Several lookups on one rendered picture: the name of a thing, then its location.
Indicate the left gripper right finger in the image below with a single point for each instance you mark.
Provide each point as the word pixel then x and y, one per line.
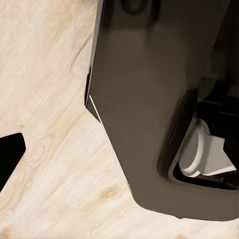
pixel 231 148

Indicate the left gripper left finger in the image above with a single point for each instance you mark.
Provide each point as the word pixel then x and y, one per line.
pixel 12 148

